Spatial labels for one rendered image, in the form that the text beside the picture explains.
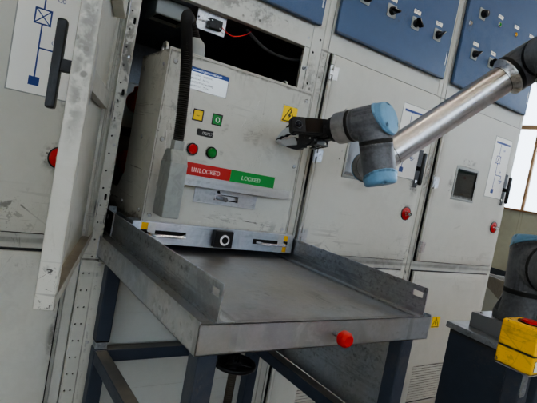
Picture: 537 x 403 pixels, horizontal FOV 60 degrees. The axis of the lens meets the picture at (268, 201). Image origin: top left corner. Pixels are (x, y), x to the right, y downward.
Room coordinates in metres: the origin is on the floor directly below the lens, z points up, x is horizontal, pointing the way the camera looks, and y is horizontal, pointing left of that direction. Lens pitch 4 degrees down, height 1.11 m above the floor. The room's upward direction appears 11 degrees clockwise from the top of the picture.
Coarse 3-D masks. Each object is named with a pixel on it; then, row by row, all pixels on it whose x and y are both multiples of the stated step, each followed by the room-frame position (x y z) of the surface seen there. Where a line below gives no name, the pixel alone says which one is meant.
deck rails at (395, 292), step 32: (128, 224) 1.22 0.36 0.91; (160, 256) 1.01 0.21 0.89; (288, 256) 1.53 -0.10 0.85; (320, 256) 1.40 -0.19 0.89; (192, 288) 0.86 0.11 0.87; (224, 288) 0.77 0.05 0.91; (352, 288) 1.23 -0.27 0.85; (384, 288) 1.19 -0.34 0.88; (416, 288) 1.11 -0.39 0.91; (224, 320) 0.78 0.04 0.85
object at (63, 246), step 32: (96, 0) 0.70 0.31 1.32; (128, 0) 1.20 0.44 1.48; (64, 32) 0.73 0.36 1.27; (96, 32) 0.71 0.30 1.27; (64, 64) 0.73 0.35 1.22; (96, 64) 0.77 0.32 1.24; (96, 96) 0.93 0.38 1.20; (64, 128) 0.70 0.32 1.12; (96, 128) 1.21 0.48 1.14; (64, 160) 0.70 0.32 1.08; (64, 192) 0.70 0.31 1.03; (64, 224) 0.71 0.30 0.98; (64, 256) 0.97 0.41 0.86; (64, 288) 0.81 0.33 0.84
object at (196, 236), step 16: (160, 224) 1.26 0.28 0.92; (176, 224) 1.28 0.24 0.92; (160, 240) 1.26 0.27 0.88; (176, 240) 1.29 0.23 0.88; (192, 240) 1.31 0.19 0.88; (208, 240) 1.34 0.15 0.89; (240, 240) 1.40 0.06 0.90; (256, 240) 1.44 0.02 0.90; (272, 240) 1.47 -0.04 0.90; (288, 240) 1.51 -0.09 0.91
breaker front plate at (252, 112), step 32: (192, 64) 1.28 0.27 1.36; (192, 96) 1.28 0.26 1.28; (256, 96) 1.40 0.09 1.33; (288, 96) 1.46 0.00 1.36; (160, 128) 1.24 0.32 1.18; (192, 128) 1.29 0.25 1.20; (224, 128) 1.35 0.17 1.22; (256, 128) 1.41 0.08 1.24; (160, 160) 1.25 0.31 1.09; (192, 160) 1.30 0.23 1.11; (224, 160) 1.36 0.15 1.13; (256, 160) 1.42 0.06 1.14; (288, 160) 1.49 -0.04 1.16; (192, 192) 1.31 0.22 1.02; (224, 192) 1.37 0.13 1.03; (192, 224) 1.32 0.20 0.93; (224, 224) 1.38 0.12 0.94; (256, 224) 1.44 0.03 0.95
